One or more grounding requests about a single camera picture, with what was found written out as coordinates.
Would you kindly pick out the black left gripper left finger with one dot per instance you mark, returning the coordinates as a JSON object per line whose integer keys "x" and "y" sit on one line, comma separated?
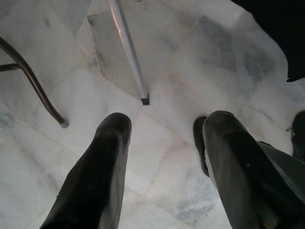
{"x": 95, "y": 181}

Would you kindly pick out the black polo shirt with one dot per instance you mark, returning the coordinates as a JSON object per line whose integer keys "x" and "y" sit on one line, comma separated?
{"x": 281, "y": 28}

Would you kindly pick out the marble-print folding table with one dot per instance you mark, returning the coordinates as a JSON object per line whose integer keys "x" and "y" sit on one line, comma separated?
{"x": 35, "y": 83}

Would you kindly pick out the grey robot left leg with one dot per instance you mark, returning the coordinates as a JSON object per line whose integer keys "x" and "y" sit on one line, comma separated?
{"x": 286, "y": 157}

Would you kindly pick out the black robot left foot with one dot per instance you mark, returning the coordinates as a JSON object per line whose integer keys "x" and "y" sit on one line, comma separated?
{"x": 199, "y": 138}

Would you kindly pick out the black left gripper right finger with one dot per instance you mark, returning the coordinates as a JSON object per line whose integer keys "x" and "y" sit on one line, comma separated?
{"x": 238, "y": 179}

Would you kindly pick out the black robot right foot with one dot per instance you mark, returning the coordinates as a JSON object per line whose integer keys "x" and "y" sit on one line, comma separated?
{"x": 299, "y": 136}

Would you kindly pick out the black robot foot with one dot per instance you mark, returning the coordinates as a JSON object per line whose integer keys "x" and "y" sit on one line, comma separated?
{"x": 199, "y": 138}
{"x": 299, "y": 136}

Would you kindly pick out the silver metal clothes rack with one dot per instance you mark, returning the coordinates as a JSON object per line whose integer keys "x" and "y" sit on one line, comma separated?
{"x": 129, "y": 47}

